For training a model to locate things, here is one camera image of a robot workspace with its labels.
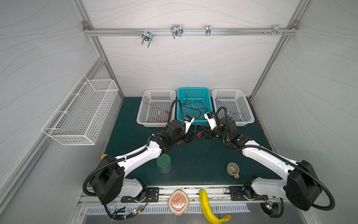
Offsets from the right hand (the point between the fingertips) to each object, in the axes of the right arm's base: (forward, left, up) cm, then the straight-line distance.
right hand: (203, 122), depth 81 cm
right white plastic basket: (+34, -31, -19) cm, 50 cm away
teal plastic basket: (+27, +4, -12) cm, 30 cm away
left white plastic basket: (+28, +30, -10) cm, 42 cm away
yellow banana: (-41, -2, -14) cm, 44 cm away
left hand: (-3, +5, -1) cm, 6 cm away
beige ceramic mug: (-20, -19, -19) cm, 33 cm away
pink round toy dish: (-39, +12, -16) cm, 43 cm away
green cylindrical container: (-22, +21, -8) cm, 31 cm away
